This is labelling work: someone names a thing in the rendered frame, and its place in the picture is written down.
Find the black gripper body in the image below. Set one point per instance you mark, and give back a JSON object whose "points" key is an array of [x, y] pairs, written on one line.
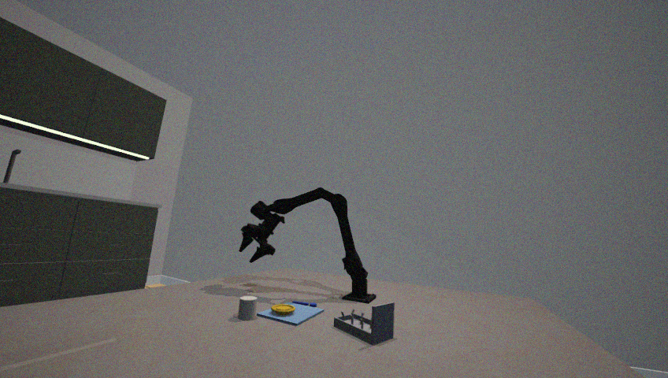
{"points": [[263, 242]]}

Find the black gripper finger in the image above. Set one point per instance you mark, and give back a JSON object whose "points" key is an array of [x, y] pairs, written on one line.
{"points": [[246, 241], [258, 254]]}

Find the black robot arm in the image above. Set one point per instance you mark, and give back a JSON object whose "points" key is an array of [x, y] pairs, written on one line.
{"points": [[352, 262]]}

